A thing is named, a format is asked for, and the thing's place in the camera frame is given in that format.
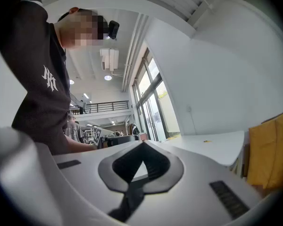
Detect person's left forearm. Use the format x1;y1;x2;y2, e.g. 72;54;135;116
65;135;98;153

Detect person's head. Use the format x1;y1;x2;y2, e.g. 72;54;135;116
58;7;109;49

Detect large yellow sheet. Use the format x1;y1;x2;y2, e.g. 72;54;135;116
247;109;283;190

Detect dark-framed glass doors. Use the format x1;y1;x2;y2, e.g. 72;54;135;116
132;48;181;142

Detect black head-mounted camera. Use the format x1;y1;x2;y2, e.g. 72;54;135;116
108;20;120;40

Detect white ceiling air conditioner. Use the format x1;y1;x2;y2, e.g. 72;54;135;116
100;48;120;72

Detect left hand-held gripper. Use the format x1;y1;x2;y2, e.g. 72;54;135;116
93;127;140;150

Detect white wall cable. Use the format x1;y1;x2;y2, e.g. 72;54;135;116
188;107;197;135

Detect person in dark sweatshirt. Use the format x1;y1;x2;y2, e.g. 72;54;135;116
0;0;72;155

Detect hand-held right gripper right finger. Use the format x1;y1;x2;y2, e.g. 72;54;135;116
126;141;267;226

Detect black balcony railing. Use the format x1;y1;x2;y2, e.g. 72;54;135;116
69;100;129;114

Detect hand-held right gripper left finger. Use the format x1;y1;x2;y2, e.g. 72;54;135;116
52;141;146;222

